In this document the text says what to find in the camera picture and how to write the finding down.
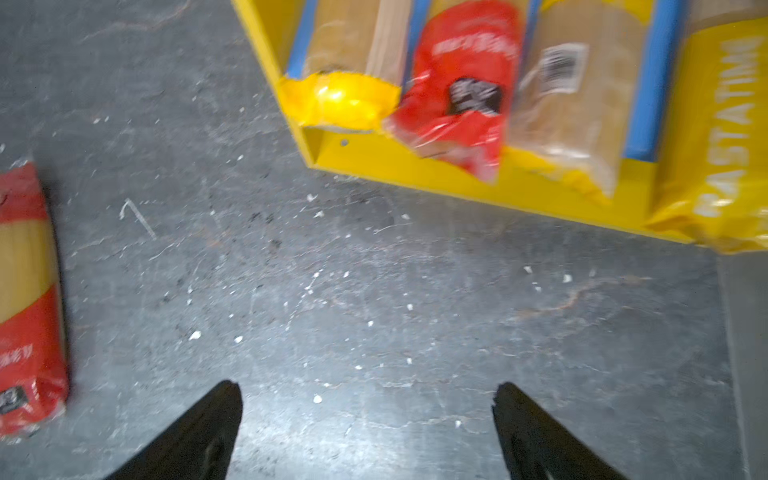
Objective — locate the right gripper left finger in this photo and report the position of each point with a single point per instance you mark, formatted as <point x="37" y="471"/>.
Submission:
<point x="198" y="445"/>

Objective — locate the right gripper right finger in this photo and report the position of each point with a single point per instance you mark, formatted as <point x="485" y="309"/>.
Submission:
<point x="536" y="446"/>

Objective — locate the yellow label spaghetti bag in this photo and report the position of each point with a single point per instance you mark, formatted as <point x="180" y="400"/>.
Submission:
<point x="711" y="182"/>

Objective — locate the plain yellow top spaghetti bag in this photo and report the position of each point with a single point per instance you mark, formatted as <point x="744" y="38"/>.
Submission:
<point x="573" y="104"/>

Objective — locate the thin red spaghetti bag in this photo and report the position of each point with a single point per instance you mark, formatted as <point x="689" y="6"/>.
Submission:
<point x="464" y="72"/>

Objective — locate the yellow Pastatime spaghetti bag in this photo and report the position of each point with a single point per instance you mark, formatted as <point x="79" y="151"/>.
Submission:
<point x="347" y="64"/>

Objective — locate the yellow pink blue wooden shelf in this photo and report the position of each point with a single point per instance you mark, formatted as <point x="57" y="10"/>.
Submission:
<point x="270" y="27"/>

